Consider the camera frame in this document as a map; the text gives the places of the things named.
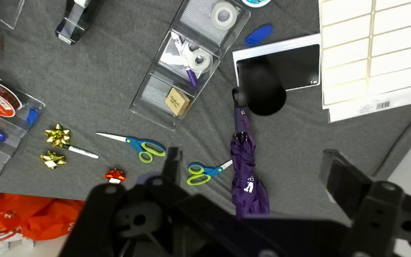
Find black tape dispenser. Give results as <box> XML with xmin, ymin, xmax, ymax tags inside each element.
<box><xmin>55</xmin><ymin>0</ymin><xmax>101</xmax><ymax>45</ymax></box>

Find small white tape roll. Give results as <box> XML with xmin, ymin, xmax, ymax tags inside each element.
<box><xmin>188</xmin><ymin>48</ymin><xmax>213</xmax><ymax>74</ymax></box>

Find clear plastic box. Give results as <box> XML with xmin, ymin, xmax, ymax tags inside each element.
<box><xmin>0</xmin><ymin>0</ymin><xmax>26</xmax><ymax>32</ymax></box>

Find sheet of white labels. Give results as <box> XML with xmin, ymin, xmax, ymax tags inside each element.
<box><xmin>318</xmin><ymin>0</ymin><xmax>411</xmax><ymax>124</ymax></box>

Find small red gift bow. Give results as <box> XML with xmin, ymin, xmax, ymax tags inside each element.
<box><xmin>104</xmin><ymin>168</ymin><xmax>127</xmax><ymax>185</ymax></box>

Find black and white card pack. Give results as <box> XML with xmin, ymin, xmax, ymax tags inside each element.
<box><xmin>232</xmin><ymin>34</ymin><xmax>322</xmax><ymax>94</ymax></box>

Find round teal and white object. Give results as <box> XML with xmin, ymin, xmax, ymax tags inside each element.
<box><xmin>241</xmin><ymin>0</ymin><xmax>273</xmax><ymax>8</ymax></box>

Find purple and white pen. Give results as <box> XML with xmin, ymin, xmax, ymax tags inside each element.
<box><xmin>169</xmin><ymin>31</ymin><xmax>199</xmax><ymax>88</ymax></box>

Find orange plastic bag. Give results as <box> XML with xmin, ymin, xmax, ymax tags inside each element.
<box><xmin>0</xmin><ymin>190</ymin><xmax>86</xmax><ymax>242</ymax></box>

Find blue and green scissors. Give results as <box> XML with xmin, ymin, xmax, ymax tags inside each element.
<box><xmin>186</xmin><ymin>159</ymin><xmax>234</xmax><ymax>186</ymax></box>
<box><xmin>96</xmin><ymin>132</ymin><xmax>167</xmax><ymax>163</ymax></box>

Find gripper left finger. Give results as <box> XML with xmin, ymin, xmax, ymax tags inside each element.
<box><xmin>59</xmin><ymin>146</ymin><xmax>263</xmax><ymax>257</ymax></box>

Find gold gift bow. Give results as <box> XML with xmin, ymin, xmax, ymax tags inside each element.
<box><xmin>40</xmin><ymin>151</ymin><xmax>67</xmax><ymax>170</ymax></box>
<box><xmin>45</xmin><ymin>124</ymin><xmax>71</xmax><ymax>148</ymax></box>

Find large clear tape roll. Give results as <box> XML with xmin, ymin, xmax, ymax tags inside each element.
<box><xmin>211</xmin><ymin>1</ymin><xmax>238</xmax><ymax>30</ymax></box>

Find clear plastic organiser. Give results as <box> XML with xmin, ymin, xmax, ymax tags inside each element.
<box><xmin>0</xmin><ymin>67</ymin><xmax>46</xmax><ymax>179</ymax></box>

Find grey felt cloth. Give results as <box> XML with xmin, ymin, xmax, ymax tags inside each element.
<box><xmin>0</xmin><ymin>0</ymin><xmax>411</xmax><ymax>229</ymax></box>

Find clear three-compartment case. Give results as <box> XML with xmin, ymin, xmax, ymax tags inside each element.
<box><xmin>130</xmin><ymin>0</ymin><xmax>252</xmax><ymax>131</ymax></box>

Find folded purple umbrella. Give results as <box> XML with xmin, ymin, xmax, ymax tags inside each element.
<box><xmin>230</xmin><ymin>61</ymin><xmax>287</xmax><ymax>219</ymax></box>

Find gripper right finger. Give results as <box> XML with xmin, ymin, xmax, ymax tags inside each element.
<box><xmin>319</xmin><ymin>149</ymin><xmax>411</xmax><ymax>257</ymax></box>

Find brown wooden block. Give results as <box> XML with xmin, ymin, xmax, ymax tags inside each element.
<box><xmin>165</xmin><ymin>87</ymin><xmax>191</xmax><ymax>117</ymax></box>

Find blue oval eraser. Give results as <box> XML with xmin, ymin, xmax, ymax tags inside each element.
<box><xmin>244</xmin><ymin>24</ymin><xmax>273</xmax><ymax>46</ymax></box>

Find small blue clip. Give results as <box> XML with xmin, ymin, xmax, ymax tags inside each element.
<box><xmin>26</xmin><ymin>108</ymin><xmax>39</xmax><ymax>126</ymax></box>

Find white marker pen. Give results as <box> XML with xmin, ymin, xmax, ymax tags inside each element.
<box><xmin>62</xmin><ymin>144</ymin><xmax>100</xmax><ymax>160</ymax></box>

